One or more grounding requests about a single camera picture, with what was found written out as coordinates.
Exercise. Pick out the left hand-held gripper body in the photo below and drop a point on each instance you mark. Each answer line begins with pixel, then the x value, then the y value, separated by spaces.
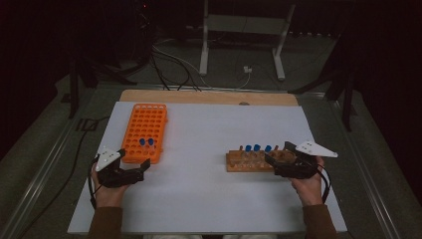
pixel 112 176

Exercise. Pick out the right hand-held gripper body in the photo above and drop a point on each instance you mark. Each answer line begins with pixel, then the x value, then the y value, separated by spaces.
pixel 298 169

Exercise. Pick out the blue capped glass test tube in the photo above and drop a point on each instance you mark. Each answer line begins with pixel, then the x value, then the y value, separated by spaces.
pixel 142 141
pixel 151 141
pixel 268 148
pixel 248 148
pixel 256 147

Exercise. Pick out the wooden test tube rack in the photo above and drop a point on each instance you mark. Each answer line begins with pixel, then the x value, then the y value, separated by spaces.
pixel 237 166

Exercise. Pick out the orange plastic test tube rack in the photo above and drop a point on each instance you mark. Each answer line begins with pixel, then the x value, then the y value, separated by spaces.
pixel 146 119

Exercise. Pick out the person's left hand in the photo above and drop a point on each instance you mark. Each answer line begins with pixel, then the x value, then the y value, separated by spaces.
pixel 107 197

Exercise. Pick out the person's right hand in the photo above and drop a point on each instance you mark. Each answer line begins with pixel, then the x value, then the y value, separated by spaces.
pixel 312 191

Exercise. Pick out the white table sheet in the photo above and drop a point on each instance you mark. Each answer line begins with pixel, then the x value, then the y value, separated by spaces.
pixel 199 139

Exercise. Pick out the black tripod stand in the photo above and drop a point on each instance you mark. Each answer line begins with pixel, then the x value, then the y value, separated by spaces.
pixel 347 106
pixel 73 96

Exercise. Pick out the white plug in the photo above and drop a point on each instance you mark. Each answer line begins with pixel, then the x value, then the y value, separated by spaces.
pixel 247 69

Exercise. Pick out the grey metal stand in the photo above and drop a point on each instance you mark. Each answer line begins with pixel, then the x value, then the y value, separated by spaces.
pixel 245 25

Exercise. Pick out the black floor bracket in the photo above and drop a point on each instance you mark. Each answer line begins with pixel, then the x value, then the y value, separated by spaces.
pixel 87 124

